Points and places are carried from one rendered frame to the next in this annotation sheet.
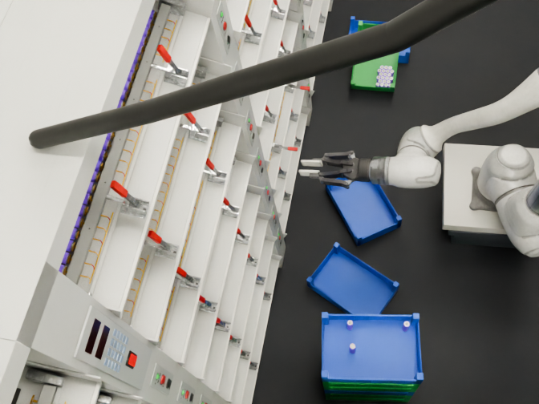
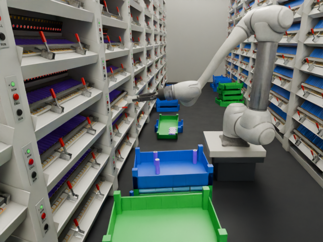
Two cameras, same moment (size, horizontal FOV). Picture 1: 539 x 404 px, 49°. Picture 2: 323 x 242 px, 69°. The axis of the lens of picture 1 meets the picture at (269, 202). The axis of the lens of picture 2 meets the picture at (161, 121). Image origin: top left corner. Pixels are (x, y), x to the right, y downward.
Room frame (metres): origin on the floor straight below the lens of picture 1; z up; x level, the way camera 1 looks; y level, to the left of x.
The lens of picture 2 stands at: (-0.44, 0.10, 0.92)
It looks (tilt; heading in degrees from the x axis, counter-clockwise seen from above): 19 degrees down; 342
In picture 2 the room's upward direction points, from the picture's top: 2 degrees counter-clockwise
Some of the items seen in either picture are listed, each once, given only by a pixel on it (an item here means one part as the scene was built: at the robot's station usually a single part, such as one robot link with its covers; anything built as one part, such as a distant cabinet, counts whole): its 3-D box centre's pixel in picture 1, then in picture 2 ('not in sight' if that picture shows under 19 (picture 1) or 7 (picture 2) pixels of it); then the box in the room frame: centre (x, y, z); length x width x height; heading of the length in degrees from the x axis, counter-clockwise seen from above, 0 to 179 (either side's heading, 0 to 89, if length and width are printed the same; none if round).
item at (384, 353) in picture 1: (370, 347); (170, 164); (0.37, -0.19, 0.44); 0.30 x 0.20 x 0.08; 74
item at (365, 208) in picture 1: (362, 203); not in sight; (1.04, -0.38, 0.04); 0.30 x 0.20 x 0.08; 10
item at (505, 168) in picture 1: (507, 172); (236, 119); (0.84, -0.83, 0.41); 0.18 x 0.16 x 0.22; 179
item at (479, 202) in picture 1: (496, 183); (233, 136); (0.87, -0.84, 0.27); 0.22 x 0.18 x 0.06; 156
